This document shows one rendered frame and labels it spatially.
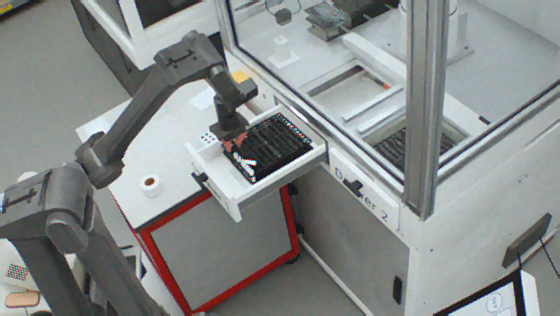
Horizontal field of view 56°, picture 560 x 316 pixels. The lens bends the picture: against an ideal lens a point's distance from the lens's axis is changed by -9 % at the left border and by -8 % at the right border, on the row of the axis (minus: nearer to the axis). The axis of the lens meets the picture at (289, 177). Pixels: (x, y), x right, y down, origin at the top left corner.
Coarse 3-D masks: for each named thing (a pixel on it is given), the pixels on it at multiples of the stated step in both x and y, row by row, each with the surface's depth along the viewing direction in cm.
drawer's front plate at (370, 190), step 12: (336, 156) 164; (348, 168) 161; (348, 180) 165; (360, 180) 159; (360, 192) 163; (372, 192) 156; (372, 204) 160; (384, 204) 153; (396, 204) 150; (396, 216) 152; (396, 228) 156
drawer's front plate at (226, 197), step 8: (192, 152) 173; (192, 160) 176; (200, 160) 170; (192, 168) 183; (200, 168) 171; (208, 168) 167; (208, 176) 167; (216, 176) 165; (216, 184) 163; (216, 192) 169; (224, 192) 160; (224, 200) 165; (232, 200) 159; (232, 208) 161; (232, 216) 167; (240, 216) 165
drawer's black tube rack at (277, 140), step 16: (256, 128) 180; (272, 128) 180; (288, 128) 179; (256, 144) 176; (272, 144) 175; (288, 144) 177; (304, 144) 174; (256, 160) 175; (272, 160) 170; (288, 160) 173; (256, 176) 171
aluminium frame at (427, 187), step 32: (224, 0) 182; (416, 0) 100; (448, 0) 97; (224, 32) 195; (416, 32) 105; (448, 32) 103; (256, 64) 188; (416, 64) 111; (288, 96) 176; (416, 96) 117; (544, 96) 147; (320, 128) 168; (416, 128) 124; (512, 128) 144; (544, 128) 158; (416, 160) 131; (480, 160) 143; (416, 192) 138; (448, 192) 142
